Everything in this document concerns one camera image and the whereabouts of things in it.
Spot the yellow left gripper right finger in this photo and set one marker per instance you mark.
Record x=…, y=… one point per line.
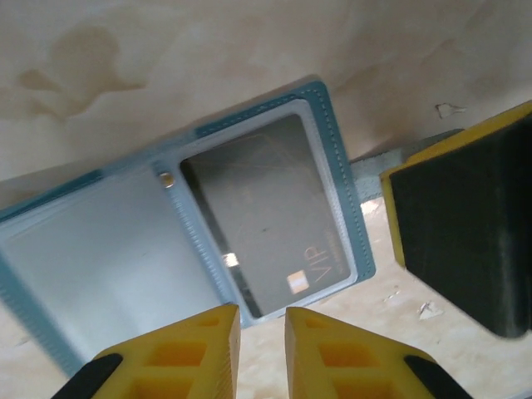
x=345, y=361

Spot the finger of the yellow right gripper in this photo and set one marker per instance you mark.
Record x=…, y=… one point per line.
x=461, y=232

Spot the dark grey VIP credit card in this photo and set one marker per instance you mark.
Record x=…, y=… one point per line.
x=266, y=208

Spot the blue leather card holder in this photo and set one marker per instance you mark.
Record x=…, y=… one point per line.
x=104, y=249

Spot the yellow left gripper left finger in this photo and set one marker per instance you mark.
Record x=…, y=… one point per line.
x=174, y=361

